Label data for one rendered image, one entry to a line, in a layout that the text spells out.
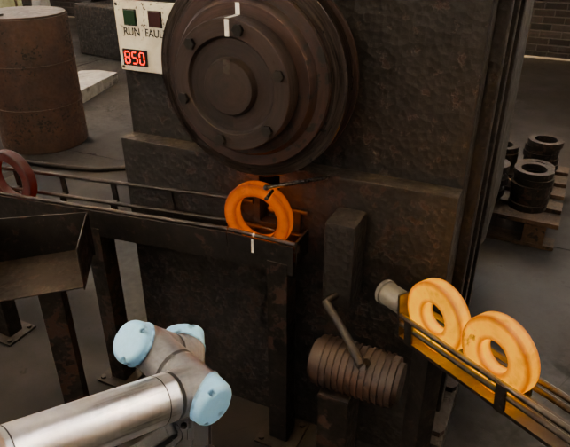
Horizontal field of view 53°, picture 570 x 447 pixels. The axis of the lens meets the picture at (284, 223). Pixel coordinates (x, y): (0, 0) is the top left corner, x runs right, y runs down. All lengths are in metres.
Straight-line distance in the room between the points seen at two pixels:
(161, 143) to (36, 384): 1.01
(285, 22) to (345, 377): 0.79
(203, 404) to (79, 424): 0.19
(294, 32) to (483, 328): 0.68
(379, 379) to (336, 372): 0.10
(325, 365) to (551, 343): 1.25
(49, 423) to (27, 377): 1.48
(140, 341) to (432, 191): 0.75
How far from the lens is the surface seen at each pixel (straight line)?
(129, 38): 1.66
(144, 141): 1.69
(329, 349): 1.39
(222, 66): 1.24
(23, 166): 1.97
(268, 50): 1.19
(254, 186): 1.43
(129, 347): 0.98
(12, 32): 4.05
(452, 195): 1.37
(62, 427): 0.80
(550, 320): 2.57
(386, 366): 1.37
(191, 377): 0.91
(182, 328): 1.08
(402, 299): 1.27
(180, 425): 1.07
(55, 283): 1.59
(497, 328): 1.11
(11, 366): 2.35
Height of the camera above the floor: 1.44
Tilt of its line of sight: 28 degrees down
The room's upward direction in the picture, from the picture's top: straight up
